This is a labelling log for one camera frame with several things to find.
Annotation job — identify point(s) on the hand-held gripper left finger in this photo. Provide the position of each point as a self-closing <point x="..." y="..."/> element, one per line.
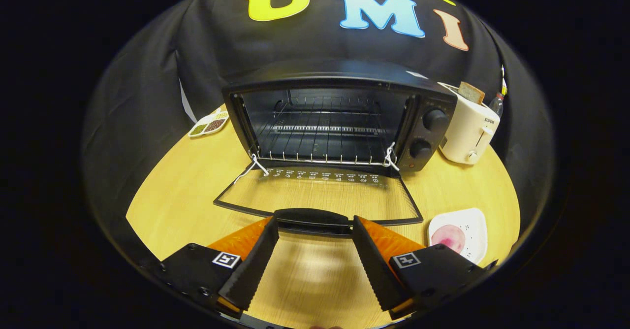
<point x="253" y="270"/>

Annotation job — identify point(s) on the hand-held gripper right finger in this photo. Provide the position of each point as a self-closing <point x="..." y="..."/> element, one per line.
<point x="376" y="270"/>

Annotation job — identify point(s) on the pink ham slice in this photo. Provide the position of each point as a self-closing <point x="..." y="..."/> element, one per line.
<point x="449" y="239"/>

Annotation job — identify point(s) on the white square plate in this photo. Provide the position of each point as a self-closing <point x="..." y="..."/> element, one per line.
<point x="472" y="225"/>

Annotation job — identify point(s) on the black toaster oven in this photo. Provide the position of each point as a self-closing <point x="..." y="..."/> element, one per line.
<point x="428" y="137"/>

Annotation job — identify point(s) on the white pop-up toaster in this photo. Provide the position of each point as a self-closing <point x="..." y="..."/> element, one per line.
<point x="462" y="132"/>

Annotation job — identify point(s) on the white divided dish of beans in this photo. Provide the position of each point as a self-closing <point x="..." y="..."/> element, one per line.
<point x="209" y="124"/>

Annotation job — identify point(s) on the brown bread slice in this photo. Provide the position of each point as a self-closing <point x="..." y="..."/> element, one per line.
<point x="471" y="92"/>

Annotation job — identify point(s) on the clear water bottle red label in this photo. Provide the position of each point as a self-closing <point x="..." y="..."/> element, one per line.
<point x="497" y="103"/>

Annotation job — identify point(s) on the black backdrop cloth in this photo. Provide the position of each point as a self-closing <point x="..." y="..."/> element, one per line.
<point x="197" y="63"/>

